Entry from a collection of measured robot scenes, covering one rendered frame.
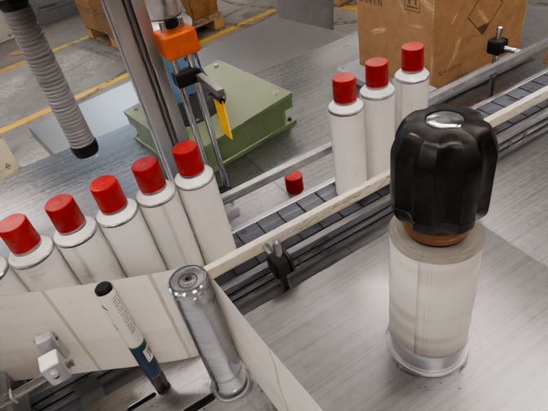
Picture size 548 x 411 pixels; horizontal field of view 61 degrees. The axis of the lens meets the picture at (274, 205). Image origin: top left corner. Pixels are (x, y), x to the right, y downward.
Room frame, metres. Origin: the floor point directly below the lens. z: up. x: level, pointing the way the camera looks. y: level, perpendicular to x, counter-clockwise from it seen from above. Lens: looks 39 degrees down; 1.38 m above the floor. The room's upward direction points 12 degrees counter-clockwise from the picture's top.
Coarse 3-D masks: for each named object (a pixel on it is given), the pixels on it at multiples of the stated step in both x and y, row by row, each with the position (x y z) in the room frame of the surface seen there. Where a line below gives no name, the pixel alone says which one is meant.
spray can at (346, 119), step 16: (336, 80) 0.59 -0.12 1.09; (352, 80) 0.59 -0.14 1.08; (336, 96) 0.59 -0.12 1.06; (352, 96) 0.59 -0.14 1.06; (336, 112) 0.58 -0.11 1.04; (352, 112) 0.58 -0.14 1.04; (336, 128) 0.58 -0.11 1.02; (352, 128) 0.57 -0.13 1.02; (336, 144) 0.59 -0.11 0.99; (352, 144) 0.57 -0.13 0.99; (336, 160) 0.59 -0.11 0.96; (352, 160) 0.57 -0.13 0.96; (336, 176) 0.59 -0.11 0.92; (352, 176) 0.57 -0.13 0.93; (336, 192) 0.60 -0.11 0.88
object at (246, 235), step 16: (544, 80) 0.82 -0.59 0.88; (512, 96) 0.78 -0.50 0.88; (480, 112) 0.75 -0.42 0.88; (496, 112) 0.74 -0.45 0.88; (528, 112) 0.72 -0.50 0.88; (496, 128) 0.69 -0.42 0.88; (320, 192) 0.61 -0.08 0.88; (384, 192) 0.58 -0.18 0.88; (288, 208) 0.59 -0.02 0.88; (304, 208) 0.58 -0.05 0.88; (352, 208) 0.56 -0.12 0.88; (256, 224) 0.57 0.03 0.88; (272, 224) 0.56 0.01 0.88; (320, 224) 0.54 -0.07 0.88; (240, 240) 0.55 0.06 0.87; (288, 240) 0.52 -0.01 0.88; (256, 256) 0.50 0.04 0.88; (224, 272) 0.48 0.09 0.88; (240, 272) 0.47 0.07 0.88
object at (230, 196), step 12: (528, 48) 0.81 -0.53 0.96; (540, 48) 0.82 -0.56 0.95; (504, 60) 0.78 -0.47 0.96; (516, 60) 0.79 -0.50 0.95; (480, 72) 0.76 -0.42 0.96; (492, 72) 0.76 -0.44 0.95; (456, 84) 0.73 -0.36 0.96; (468, 84) 0.74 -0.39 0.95; (432, 96) 0.71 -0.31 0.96; (444, 96) 0.72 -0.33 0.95; (324, 144) 0.63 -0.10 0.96; (300, 156) 0.61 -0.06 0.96; (312, 156) 0.61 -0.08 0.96; (324, 156) 0.62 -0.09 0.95; (276, 168) 0.59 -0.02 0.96; (288, 168) 0.59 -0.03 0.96; (252, 180) 0.57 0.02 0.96; (264, 180) 0.57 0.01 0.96; (228, 192) 0.56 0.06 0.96; (240, 192) 0.56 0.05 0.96
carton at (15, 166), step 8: (0, 136) 0.78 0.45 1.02; (0, 144) 0.77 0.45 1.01; (0, 152) 0.77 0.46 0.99; (8, 152) 0.78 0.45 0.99; (0, 160) 0.77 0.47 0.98; (8, 160) 0.77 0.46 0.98; (0, 168) 0.76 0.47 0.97; (8, 168) 0.77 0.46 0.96; (16, 168) 0.78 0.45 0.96; (0, 176) 0.76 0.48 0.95
